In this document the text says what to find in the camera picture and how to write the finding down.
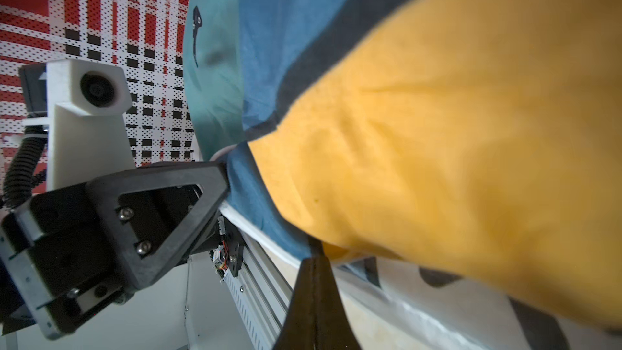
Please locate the green cat-print pillow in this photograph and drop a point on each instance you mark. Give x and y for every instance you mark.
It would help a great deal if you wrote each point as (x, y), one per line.
(212, 74)

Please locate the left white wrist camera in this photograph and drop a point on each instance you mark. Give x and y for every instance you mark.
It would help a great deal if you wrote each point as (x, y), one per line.
(80, 105)

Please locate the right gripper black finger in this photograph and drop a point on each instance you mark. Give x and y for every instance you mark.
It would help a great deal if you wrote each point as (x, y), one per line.
(316, 318)

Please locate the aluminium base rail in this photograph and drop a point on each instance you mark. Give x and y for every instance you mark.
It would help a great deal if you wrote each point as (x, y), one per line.
(236, 297)

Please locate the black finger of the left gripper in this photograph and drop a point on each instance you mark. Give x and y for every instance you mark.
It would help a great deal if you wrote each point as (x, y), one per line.
(155, 216)

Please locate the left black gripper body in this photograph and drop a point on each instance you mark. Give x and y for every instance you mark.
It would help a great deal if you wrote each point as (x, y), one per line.
(61, 253)

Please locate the blue cartoon-print pillow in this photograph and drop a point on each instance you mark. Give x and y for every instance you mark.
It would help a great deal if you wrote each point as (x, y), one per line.
(472, 146)

